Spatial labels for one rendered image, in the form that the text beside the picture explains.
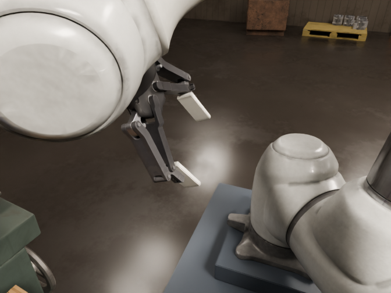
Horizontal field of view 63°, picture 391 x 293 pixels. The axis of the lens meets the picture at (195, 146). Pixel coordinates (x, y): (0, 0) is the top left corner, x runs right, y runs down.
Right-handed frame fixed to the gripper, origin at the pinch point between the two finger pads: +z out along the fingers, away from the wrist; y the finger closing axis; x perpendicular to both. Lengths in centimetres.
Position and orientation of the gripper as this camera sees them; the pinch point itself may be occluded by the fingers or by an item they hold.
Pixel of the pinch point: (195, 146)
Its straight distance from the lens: 54.5
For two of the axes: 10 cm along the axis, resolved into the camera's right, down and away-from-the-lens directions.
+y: 1.4, -8.4, 5.3
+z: 5.0, 5.2, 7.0
